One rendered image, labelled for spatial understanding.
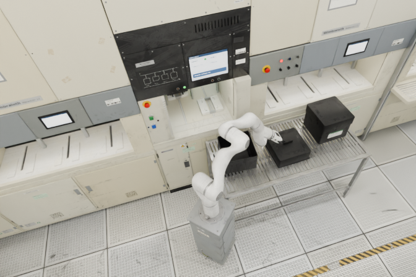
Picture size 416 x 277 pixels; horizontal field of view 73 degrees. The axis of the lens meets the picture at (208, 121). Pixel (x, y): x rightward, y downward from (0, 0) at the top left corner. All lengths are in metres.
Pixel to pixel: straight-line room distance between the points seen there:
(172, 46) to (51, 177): 1.58
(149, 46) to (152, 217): 1.89
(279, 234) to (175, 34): 2.10
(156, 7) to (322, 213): 2.47
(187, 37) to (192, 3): 0.22
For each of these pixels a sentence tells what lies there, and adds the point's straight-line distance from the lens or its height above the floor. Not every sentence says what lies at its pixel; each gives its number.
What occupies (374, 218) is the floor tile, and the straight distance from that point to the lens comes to 3.35.
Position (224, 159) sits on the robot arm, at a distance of 1.81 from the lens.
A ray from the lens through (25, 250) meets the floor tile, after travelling 3.60.
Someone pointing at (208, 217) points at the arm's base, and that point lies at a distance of 2.22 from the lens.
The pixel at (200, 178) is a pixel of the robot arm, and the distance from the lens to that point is 1.90.
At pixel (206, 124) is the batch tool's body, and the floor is 0.87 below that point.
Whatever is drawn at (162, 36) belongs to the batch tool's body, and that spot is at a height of 1.87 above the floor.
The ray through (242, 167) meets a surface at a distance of 2.38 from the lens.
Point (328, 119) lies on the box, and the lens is 2.55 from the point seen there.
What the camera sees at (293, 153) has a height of 0.86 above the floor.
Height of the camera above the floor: 2.80
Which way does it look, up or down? 47 degrees down
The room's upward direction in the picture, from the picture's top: 6 degrees counter-clockwise
